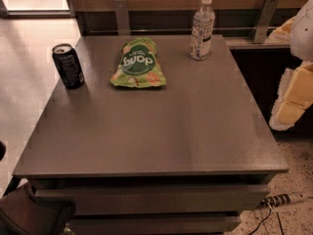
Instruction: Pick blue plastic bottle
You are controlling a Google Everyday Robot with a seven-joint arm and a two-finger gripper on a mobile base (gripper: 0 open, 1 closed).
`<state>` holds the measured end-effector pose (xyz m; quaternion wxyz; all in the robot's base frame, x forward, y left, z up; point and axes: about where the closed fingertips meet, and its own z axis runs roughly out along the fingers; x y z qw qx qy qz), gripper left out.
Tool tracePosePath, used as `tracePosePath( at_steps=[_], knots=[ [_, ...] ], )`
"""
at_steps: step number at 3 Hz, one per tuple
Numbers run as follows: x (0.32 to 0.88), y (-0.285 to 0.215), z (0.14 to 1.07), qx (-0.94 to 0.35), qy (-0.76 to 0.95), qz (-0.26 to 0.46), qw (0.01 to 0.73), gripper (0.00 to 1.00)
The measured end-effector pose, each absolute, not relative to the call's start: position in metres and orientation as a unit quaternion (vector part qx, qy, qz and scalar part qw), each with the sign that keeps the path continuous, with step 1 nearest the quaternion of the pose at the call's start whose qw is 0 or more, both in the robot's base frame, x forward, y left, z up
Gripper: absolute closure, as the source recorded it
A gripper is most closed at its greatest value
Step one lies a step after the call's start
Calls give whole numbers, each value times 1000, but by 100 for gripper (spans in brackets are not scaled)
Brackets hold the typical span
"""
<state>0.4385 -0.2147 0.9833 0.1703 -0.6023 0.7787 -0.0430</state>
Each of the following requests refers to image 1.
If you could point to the black soda can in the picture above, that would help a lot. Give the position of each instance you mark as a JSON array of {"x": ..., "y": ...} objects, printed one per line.
[{"x": 68, "y": 66}]

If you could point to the right metal wall bracket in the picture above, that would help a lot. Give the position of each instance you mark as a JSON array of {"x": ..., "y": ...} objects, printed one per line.
[{"x": 267, "y": 11}]

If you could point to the metal wall bracket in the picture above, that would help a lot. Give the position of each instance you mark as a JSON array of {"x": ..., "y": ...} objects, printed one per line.
[
  {"x": 267, "y": 11},
  {"x": 122, "y": 17}
]

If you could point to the green snack bag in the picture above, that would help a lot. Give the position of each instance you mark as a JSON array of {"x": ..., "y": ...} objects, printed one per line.
[{"x": 138, "y": 66}]

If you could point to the grey drawer cabinet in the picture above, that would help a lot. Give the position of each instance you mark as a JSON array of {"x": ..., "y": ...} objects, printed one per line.
[{"x": 186, "y": 158}]

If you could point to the dark robot base part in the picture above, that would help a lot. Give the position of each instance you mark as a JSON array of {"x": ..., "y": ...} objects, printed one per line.
[{"x": 21, "y": 213}]

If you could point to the clear plastic water bottle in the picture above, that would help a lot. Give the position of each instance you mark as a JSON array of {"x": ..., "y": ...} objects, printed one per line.
[{"x": 203, "y": 23}]

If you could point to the white power strip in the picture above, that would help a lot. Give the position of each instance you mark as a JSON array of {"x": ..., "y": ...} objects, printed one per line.
[{"x": 283, "y": 199}]

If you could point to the left metal wall bracket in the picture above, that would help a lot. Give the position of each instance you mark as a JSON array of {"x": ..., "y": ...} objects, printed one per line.
[{"x": 122, "y": 17}]

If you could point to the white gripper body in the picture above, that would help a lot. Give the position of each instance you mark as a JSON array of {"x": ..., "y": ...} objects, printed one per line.
[{"x": 303, "y": 33}]

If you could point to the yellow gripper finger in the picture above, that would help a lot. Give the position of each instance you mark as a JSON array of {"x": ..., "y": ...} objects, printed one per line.
[
  {"x": 283, "y": 32},
  {"x": 295, "y": 96}
]

